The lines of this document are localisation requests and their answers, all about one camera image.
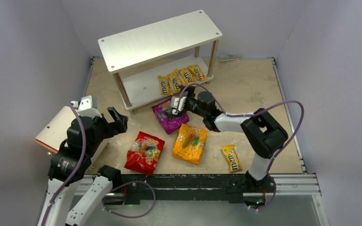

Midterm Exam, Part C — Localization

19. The yellow M&M candy bag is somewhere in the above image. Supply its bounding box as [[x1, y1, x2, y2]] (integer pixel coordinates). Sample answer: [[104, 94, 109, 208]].
[[179, 67, 195, 85]]

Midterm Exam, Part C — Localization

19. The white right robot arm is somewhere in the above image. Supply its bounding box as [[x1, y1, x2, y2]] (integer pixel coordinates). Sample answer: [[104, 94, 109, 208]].
[[171, 85, 290, 186]]

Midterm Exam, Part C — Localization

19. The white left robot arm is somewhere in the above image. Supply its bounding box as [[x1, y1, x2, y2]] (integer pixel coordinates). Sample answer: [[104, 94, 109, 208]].
[[38, 105, 128, 226]]

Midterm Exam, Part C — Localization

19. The purple gummy candy bag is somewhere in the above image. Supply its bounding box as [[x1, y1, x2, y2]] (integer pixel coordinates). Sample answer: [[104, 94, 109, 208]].
[[152, 98, 189, 135]]

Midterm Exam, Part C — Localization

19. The orange gummy candy bag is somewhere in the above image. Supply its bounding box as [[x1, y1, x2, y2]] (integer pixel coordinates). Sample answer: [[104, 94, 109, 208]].
[[172, 123, 208, 165]]

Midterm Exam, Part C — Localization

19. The red gummy candy bag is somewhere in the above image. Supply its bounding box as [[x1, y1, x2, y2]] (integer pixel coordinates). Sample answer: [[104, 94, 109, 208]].
[[124, 131, 165, 176]]

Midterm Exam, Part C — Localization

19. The white two-tier shelf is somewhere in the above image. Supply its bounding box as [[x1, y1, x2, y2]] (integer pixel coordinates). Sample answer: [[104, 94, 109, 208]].
[[98, 10, 222, 111]]

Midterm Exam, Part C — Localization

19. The white cylindrical lamp shade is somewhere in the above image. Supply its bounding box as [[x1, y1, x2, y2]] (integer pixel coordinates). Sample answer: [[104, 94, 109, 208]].
[[34, 106, 75, 157]]

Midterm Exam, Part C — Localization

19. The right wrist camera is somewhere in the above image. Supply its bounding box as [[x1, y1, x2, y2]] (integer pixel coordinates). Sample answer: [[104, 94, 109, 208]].
[[170, 96, 187, 115]]

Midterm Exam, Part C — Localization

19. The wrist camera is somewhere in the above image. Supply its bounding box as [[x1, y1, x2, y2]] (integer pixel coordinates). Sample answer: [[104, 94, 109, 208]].
[[70, 95, 102, 119], [170, 96, 187, 115]]

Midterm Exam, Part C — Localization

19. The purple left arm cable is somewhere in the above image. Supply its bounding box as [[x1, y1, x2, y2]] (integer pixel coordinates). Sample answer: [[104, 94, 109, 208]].
[[40, 103, 87, 226]]

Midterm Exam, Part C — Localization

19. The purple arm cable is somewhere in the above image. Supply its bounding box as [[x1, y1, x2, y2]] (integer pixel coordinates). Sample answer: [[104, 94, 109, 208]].
[[176, 83, 305, 213], [40, 103, 87, 226]]

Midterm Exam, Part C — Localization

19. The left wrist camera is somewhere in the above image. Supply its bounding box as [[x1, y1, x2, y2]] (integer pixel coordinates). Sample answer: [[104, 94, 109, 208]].
[[70, 95, 102, 119]]

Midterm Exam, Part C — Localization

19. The grey bracket at wall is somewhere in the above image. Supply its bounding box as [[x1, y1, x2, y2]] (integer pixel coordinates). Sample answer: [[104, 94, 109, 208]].
[[220, 55, 243, 62]]

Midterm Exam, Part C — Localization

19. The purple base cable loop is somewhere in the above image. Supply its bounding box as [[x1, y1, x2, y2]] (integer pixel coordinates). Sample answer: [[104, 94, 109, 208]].
[[102, 181, 156, 219]]

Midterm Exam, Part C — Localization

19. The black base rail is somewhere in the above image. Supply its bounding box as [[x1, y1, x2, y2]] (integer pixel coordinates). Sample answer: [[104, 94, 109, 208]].
[[74, 173, 277, 205]]

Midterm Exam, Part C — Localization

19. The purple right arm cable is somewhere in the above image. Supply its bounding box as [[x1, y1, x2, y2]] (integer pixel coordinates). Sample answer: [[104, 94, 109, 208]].
[[176, 83, 305, 213]]

